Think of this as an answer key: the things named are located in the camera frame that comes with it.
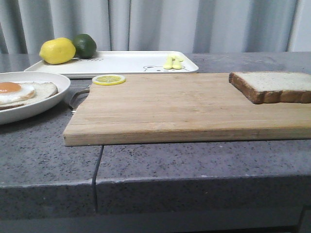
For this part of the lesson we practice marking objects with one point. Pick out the green lime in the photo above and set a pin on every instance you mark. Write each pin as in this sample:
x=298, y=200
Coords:
x=85, y=46

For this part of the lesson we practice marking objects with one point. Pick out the right yellow-green utensil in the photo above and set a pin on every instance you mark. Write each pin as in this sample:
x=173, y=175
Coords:
x=177, y=62

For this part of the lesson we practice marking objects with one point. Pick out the yellow lemon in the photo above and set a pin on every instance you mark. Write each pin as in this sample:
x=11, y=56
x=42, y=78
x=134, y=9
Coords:
x=57, y=51

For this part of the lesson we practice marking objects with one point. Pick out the lemon slice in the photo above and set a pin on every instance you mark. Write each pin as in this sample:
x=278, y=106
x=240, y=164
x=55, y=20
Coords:
x=108, y=79

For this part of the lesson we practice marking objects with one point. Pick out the left yellow-green utensil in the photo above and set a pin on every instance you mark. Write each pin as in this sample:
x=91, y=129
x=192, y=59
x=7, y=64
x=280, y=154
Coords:
x=169, y=62

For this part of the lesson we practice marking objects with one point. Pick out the metal cutting board handle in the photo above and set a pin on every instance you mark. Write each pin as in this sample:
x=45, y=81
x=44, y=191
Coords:
x=75, y=96

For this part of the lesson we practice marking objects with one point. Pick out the white bread slice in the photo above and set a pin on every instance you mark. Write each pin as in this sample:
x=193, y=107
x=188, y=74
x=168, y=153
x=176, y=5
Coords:
x=273, y=87

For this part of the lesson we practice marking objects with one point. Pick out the yellow-green utensil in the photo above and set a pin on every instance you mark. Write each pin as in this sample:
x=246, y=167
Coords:
x=177, y=62
x=169, y=62

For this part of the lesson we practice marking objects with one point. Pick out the white round plate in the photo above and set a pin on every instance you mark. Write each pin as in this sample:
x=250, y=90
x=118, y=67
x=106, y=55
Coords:
x=33, y=109

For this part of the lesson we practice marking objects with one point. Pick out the grey curtain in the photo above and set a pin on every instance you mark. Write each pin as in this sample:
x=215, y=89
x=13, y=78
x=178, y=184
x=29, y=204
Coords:
x=189, y=26

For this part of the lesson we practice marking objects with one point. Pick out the fried egg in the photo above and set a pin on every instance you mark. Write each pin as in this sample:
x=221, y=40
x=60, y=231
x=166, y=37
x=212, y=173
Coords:
x=13, y=92

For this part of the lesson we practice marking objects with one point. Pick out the wooden cutting board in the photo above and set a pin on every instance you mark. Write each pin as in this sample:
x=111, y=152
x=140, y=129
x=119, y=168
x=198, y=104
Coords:
x=190, y=107

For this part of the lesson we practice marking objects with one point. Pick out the white rectangular tray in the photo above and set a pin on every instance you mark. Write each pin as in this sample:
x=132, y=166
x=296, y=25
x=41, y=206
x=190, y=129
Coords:
x=117, y=62

